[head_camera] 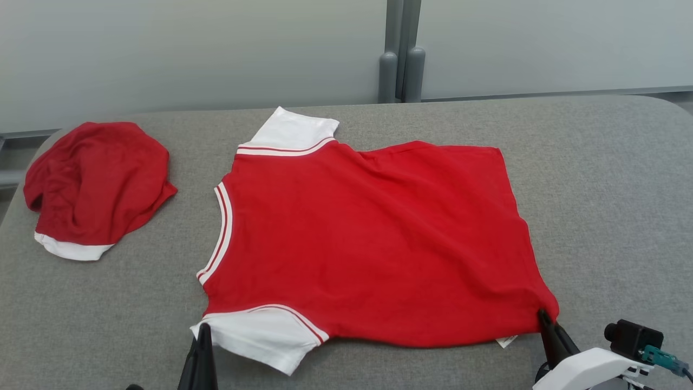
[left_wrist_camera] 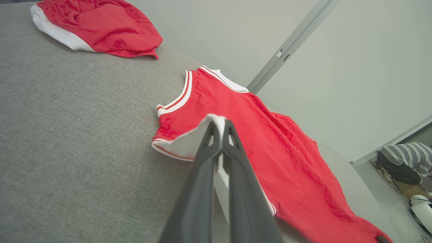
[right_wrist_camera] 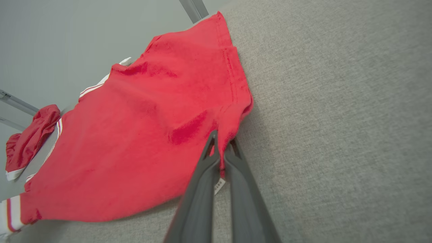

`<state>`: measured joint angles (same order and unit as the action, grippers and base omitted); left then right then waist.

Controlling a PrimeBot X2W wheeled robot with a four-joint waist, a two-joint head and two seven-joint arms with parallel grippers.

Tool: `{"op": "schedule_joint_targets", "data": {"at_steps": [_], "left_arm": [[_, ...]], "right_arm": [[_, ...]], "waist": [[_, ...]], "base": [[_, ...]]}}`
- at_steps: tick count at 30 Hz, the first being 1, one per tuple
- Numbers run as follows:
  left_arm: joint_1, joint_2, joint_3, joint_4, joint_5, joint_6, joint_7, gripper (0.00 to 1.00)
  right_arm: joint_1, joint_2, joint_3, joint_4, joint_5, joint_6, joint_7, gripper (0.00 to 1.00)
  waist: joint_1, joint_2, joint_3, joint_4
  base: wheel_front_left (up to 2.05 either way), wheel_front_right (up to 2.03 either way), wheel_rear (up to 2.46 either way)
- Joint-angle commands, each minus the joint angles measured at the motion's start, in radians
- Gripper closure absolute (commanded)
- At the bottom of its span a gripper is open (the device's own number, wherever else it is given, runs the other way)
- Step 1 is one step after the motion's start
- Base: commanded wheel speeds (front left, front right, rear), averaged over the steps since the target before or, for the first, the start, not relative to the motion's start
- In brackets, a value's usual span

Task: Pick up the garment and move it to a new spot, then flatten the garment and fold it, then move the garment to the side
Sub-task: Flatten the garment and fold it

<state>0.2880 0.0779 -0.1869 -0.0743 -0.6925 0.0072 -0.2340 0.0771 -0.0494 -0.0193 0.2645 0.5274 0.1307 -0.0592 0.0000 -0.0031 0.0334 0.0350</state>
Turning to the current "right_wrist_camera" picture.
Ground red jersey with white trim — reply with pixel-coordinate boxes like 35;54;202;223
0;11;254;235

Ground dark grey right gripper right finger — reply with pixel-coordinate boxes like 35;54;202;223
223;138;282;243

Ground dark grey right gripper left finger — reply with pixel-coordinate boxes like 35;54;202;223
164;130;222;243

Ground grey partition upright frame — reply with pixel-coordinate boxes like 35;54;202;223
179;0;209;24

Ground red shorts with white panels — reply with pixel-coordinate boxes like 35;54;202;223
5;104;62;182

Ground grey corner post with bracket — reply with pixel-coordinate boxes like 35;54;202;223
0;89;39;132

